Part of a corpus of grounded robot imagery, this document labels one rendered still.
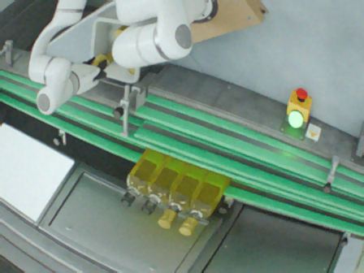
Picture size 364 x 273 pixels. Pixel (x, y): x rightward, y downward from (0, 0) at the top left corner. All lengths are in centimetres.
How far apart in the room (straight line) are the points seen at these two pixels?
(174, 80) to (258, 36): 29
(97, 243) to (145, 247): 14
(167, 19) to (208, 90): 51
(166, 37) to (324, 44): 50
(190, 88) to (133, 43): 46
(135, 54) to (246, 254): 72
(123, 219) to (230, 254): 33
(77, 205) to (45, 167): 19
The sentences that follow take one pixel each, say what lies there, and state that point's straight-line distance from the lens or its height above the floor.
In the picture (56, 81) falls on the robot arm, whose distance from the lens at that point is 131.
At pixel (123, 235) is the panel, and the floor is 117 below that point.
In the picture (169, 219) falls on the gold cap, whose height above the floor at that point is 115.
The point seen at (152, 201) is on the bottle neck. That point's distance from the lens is 150.
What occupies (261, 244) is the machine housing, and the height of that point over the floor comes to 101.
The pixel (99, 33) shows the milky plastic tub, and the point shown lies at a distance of 166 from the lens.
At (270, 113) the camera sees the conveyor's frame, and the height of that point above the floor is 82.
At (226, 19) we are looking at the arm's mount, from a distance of 141.
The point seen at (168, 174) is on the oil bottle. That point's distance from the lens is 155.
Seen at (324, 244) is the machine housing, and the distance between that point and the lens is 169.
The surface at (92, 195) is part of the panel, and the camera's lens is 169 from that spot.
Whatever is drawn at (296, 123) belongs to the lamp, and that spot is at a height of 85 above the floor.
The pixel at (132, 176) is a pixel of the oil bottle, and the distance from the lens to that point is 154.
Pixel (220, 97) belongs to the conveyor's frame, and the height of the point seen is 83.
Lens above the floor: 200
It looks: 43 degrees down
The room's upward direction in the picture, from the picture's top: 146 degrees counter-clockwise
